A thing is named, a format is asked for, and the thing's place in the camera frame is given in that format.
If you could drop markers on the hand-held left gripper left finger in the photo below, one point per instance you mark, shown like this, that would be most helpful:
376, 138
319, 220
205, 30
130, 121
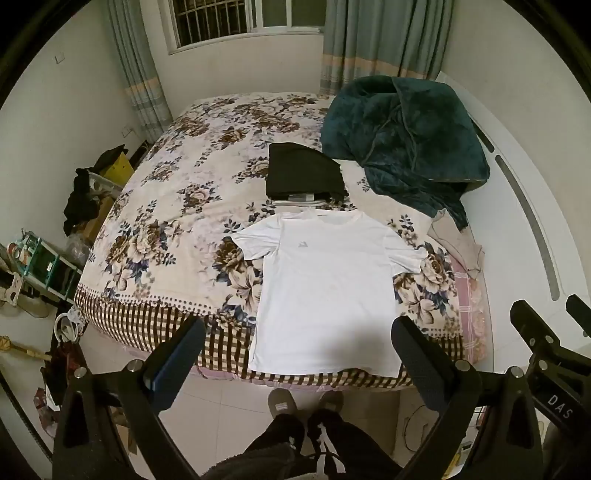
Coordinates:
168, 369

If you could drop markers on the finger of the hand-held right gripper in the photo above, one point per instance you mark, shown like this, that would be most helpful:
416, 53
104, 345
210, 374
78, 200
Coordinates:
531, 323
581, 314

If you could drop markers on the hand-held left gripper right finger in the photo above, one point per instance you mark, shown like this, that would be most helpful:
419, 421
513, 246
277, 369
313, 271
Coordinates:
415, 355

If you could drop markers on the white t-shirt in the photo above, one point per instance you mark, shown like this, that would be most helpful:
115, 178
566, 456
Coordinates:
323, 286

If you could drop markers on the pink mattress pad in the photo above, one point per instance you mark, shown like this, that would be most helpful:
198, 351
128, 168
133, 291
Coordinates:
473, 314

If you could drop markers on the grey slipper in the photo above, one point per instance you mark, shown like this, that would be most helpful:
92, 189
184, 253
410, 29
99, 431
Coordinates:
281, 401
330, 400

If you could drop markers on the dark red bag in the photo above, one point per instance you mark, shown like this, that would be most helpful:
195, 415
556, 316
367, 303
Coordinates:
62, 369

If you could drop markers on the white plastic bag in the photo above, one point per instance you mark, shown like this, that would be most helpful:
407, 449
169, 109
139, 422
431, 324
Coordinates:
69, 327

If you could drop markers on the beige cloth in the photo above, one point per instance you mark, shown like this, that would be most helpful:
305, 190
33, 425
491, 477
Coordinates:
457, 244

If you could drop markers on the person's right leg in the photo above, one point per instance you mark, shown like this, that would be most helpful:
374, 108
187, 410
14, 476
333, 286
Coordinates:
341, 443

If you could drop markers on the person's leg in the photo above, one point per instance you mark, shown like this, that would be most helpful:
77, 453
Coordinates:
341, 443
272, 443

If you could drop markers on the white bed headboard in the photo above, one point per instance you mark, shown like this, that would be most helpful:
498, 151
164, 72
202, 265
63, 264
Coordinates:
517, 207

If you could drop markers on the person's left leg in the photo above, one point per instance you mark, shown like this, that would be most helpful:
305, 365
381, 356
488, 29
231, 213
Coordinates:
272, 443

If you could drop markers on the wooden stick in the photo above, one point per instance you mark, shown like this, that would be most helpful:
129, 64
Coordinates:
23, 351

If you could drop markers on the clear plastic bag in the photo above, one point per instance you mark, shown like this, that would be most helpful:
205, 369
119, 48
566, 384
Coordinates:
77, 249

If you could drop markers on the floral bed sheet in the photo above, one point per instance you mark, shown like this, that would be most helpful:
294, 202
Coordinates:
184, 217

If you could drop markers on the teal storage rack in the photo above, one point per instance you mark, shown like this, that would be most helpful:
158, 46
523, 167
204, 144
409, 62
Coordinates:
46, 267

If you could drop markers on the cardboard box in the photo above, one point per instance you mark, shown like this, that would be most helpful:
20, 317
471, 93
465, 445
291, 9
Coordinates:
99, 217

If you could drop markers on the black hanging clothing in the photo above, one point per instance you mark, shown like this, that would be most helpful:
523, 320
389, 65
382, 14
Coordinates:
79, 198

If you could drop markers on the white folded garment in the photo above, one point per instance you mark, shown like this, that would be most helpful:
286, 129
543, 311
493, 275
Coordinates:
300, 200

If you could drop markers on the white plastic basket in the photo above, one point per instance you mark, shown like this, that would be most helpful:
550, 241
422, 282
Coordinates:
105, 183

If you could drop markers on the yellow box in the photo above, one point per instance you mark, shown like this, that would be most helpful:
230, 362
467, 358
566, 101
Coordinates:
119, 173

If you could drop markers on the black folded garment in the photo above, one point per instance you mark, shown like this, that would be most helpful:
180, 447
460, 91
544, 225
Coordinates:
302, 173

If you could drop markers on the dark green plush blanket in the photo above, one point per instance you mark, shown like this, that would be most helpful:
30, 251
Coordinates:
406, 138

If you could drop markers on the black cloth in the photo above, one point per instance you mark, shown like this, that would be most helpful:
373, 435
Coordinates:
110, 157

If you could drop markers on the grey-green striped curtain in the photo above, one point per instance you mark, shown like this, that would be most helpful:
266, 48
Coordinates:
138, 69
378, 41

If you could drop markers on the barred window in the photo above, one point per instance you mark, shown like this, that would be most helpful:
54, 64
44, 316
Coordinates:
231, 21

